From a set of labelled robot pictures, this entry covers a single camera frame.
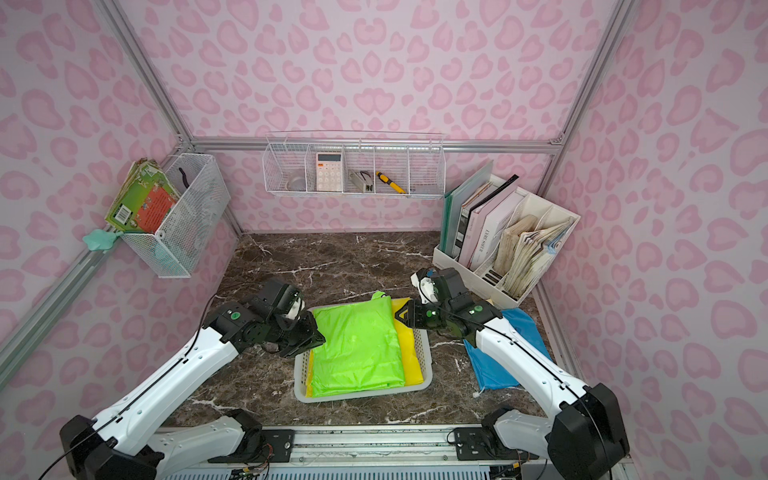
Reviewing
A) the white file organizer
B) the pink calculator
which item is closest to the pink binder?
the white file organizer

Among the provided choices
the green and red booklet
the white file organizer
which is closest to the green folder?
the white file organizer

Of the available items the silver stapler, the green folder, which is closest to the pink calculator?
the silver stapler

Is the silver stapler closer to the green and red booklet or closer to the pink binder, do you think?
the pink binder

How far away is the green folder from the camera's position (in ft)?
2.94

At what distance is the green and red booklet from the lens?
0.68m

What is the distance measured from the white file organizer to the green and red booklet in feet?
2.66

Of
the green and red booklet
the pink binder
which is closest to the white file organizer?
the pink binder

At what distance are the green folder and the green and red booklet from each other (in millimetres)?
756
